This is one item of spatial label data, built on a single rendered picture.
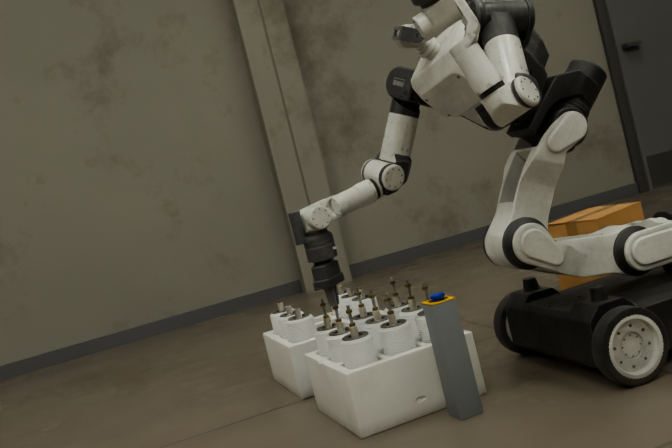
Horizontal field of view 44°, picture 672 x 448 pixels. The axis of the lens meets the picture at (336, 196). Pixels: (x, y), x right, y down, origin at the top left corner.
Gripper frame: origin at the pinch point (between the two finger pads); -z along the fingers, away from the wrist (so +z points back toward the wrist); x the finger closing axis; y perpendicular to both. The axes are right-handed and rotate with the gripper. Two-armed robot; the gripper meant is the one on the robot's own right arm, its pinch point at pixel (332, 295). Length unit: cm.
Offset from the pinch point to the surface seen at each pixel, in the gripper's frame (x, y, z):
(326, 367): 7.6, -3.2, -18.8
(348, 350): 12.6, 8.3, -13.3
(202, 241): -190, -195, 10
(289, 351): -18.6, -32.5, -19.5
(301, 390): -18.8, -31.9, -33.0
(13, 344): -106, -276, -18
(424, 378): 2.7, 23.7, -26.2
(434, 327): 8.6, 33.0, -11.1
